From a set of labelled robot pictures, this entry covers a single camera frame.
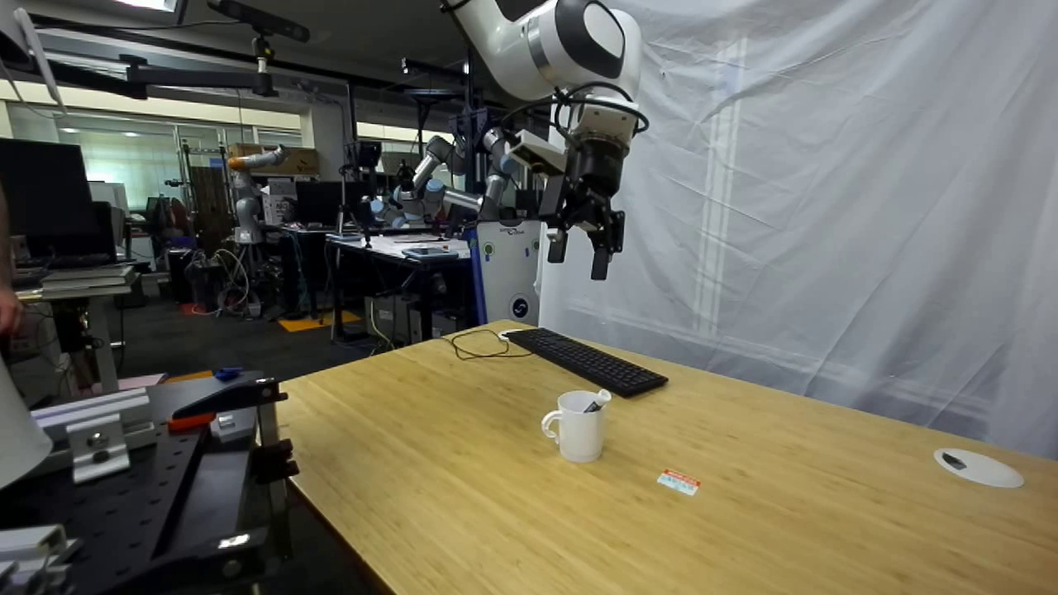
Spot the black monitor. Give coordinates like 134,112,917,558
0,136,122,274

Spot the black optical breadboard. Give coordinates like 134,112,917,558
0,423,335,595

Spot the small red white card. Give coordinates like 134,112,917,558
654,468,703,499

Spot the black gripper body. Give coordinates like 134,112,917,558
554,136,634,231

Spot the black wire loop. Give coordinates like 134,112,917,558
443,325,531,364

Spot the black keyboard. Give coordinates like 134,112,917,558
503,325,670,401

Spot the white cabinet blue stripe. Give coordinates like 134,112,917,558
465,216,550,326

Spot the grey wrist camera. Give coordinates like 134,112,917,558
506,126,574,186

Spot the white round disc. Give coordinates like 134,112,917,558
933,441,1029,491

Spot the red handled tool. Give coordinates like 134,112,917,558
161,408,223,437

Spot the grey desk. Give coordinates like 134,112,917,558
10,261,142,393

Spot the white curtain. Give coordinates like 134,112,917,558
534,0,1058,460

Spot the aluminium extrusion bar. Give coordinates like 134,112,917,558
29,385,159,441

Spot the aluminium angle bracket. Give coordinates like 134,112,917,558
62,408,134,489

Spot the black camera stand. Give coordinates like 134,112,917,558
168,369,303,523

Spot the black ceiling rail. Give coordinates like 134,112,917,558
201,0,313,48

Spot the dark background table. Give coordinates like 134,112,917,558
324,226,477,342

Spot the white curved panel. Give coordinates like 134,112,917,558
0,359,57,491

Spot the grey white background robot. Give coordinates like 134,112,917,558
223,142,292,250

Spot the white ceramic mug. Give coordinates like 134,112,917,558
537,385,615,468

